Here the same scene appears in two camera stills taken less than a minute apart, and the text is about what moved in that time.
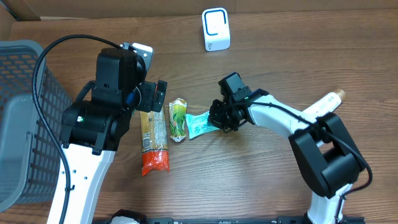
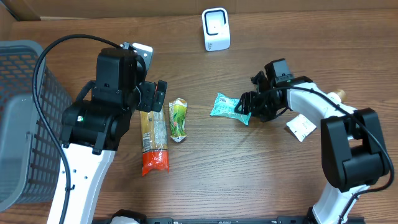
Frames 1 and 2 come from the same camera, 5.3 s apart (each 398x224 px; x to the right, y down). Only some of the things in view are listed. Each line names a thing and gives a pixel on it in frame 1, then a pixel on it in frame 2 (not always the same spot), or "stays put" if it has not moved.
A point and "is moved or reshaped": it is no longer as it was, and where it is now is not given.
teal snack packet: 198,124 is moved or reshaped
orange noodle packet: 154,140 stays put
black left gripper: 151,102 stays put
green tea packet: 178,107 stays put
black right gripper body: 226,117 to 265,107
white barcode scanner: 216,28 stays put
